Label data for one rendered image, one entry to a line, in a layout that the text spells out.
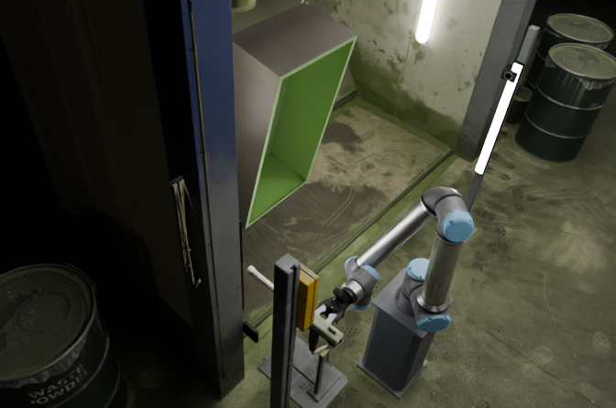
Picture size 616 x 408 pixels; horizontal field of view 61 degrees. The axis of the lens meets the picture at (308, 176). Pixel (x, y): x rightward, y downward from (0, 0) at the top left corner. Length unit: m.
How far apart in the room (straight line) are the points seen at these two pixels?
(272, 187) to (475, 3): 2.03
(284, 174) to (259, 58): 1.30
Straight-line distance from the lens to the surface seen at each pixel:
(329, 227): 3.87
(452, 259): 2.22
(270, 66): 2.43
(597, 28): 5.62
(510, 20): 4.18
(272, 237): 3.77
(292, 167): 3.61
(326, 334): 2.03
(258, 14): 4.52
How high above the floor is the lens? 2.86
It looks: 42 degrees down
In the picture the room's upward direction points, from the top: 5 degrees clockwise
